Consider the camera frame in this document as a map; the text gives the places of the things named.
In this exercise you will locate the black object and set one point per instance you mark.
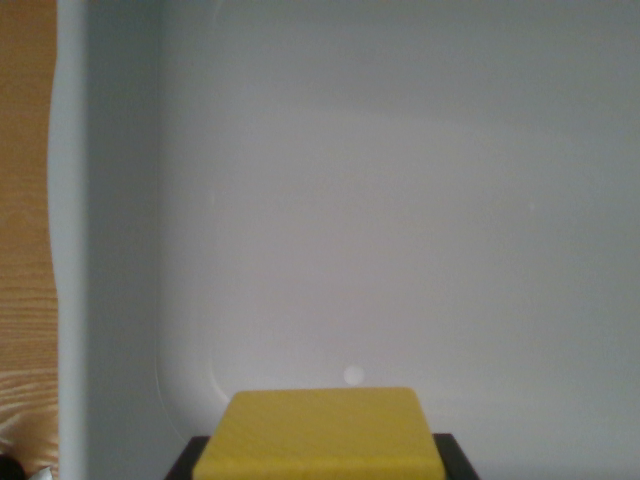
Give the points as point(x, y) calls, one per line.
point(10, 469)

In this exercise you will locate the white plastic bin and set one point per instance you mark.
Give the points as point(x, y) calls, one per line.
point(350, 200)

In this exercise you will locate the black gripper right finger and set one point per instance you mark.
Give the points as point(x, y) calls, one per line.
point(457, 460)

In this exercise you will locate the yellow wooden cube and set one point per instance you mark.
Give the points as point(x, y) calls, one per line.
point(320, 435)

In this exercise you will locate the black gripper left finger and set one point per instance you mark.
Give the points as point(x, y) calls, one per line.
point(187, 460)

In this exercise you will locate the white crumpled object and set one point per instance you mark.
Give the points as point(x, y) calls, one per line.
point(47, 474)

